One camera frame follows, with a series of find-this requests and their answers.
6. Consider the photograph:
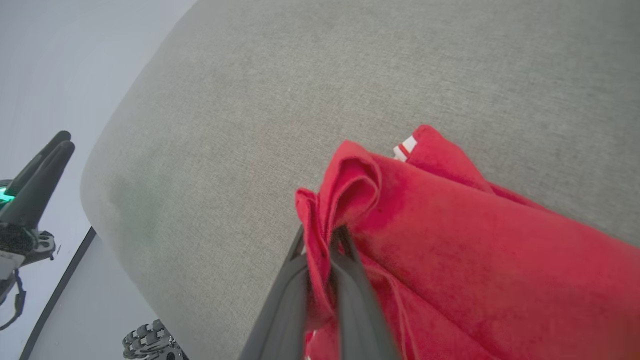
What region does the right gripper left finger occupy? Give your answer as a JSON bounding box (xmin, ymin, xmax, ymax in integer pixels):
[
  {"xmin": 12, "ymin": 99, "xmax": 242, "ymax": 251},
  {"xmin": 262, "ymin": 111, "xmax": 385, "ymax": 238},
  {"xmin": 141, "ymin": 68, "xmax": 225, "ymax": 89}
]
[{"xmin": 239, "ymin": 225, "xmax": 311, "ymax": 360}]

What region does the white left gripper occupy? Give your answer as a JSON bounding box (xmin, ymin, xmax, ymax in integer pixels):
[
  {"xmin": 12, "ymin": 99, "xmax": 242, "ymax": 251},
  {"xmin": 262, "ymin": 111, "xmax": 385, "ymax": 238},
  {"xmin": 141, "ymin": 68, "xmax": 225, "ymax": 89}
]
[{"xmin": 0, "ymin": 131, "xmax": 76, "ymax": 303}]

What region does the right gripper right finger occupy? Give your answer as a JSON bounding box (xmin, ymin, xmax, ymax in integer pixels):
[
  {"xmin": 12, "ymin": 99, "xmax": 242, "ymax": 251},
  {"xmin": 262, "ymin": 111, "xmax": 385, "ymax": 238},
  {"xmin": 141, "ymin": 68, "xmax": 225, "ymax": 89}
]
[{"xmin": 330, "ymin": 225, "xmax": 401, "ymax": 360}]

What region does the red and white shirt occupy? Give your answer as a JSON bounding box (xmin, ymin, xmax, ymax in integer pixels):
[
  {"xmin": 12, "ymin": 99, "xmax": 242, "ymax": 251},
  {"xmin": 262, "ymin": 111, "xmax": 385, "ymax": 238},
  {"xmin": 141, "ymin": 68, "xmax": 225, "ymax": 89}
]
[{"xmin": 295, "ymin": 125, "xmax": 640, "ymax": 360}]

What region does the dark baseboard strip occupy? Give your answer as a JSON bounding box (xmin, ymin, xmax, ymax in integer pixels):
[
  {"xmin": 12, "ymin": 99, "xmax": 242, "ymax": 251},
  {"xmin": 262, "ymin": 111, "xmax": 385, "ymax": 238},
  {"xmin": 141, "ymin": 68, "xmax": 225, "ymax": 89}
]
[{"xmin": 19, "ymin": 227, "xmax": 97, "ymax": 360}]

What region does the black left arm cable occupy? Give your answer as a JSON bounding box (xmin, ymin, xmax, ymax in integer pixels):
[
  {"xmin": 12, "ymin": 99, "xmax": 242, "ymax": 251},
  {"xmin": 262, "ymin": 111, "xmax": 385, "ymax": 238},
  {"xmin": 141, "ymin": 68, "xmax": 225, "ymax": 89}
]
[{"xmin": 0, "ymin": 270, "xmax": 27, "ymax": 331}]

